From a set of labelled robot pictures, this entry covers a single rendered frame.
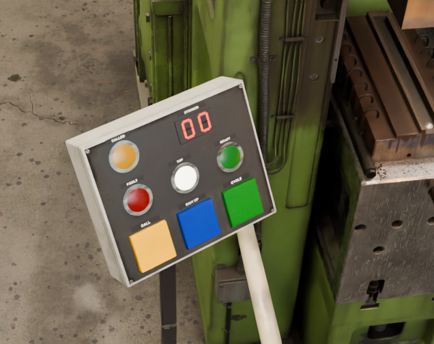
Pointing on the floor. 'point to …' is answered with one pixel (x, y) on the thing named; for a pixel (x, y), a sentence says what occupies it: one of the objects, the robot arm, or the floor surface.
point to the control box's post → (168, 304)
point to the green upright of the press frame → (311, 93)
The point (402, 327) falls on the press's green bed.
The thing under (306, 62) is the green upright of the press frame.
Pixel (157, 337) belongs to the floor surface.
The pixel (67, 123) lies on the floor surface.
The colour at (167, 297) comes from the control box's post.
